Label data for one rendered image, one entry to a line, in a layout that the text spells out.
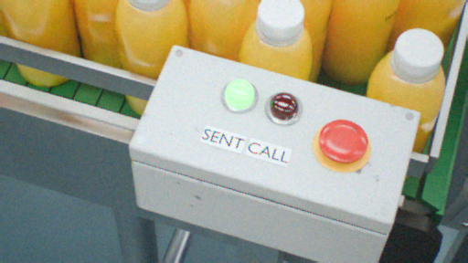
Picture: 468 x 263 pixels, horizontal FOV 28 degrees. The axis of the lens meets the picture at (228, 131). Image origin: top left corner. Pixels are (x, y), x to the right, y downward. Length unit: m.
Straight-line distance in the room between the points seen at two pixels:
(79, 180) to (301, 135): 0.40
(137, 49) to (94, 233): 1.07
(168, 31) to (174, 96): 0.13
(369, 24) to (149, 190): 0.28
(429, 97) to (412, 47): 0.05
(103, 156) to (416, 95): 0.34
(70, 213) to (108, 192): 0.87
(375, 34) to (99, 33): 0.26
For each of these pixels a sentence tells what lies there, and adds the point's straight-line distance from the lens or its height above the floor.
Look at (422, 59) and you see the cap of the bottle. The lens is 0.77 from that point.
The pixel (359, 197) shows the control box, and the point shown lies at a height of 1.10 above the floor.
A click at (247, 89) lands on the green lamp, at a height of 1.11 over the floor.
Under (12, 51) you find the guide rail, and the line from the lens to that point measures 0.91.
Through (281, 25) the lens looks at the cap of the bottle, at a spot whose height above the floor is 1.08.
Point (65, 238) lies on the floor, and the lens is 1.88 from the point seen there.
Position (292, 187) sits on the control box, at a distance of 0.67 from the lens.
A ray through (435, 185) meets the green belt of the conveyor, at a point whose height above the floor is 0.89.
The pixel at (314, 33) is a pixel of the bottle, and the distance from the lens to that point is 0.87.
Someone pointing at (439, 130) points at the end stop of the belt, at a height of 0.98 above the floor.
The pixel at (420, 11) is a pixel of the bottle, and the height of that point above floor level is 1.00.
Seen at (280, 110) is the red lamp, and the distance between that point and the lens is 0.69.
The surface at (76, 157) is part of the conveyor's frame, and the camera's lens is 1.00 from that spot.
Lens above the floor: 1.69
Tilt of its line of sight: 58 degrees down
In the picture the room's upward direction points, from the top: 2 degrees clockwise
